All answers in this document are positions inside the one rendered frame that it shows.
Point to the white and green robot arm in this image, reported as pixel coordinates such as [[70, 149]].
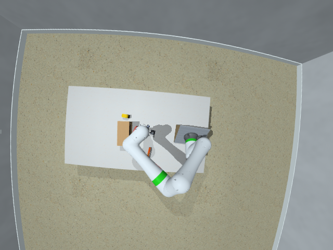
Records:
[[181, 182]]

